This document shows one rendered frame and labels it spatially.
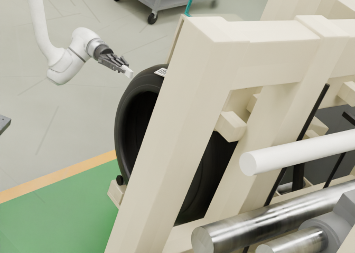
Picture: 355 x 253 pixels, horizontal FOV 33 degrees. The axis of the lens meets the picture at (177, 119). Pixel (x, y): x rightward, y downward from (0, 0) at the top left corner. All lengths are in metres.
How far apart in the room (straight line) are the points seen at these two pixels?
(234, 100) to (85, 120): 2.88
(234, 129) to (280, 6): 0.81
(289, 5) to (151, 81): 0.56
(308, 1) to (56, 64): 1.12
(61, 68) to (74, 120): 1.68
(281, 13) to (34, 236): 1.90
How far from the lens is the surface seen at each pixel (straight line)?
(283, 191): 2.28
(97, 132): 4.27
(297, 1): 2.18
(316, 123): 1.99
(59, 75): 2.68
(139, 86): 2.21
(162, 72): 2.12
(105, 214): 3.64
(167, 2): 6.15
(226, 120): 1.53
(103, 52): 2.60
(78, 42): 2.69
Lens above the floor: 2.44
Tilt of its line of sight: 31 degrees down
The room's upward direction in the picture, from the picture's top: 21 degrees clockwise
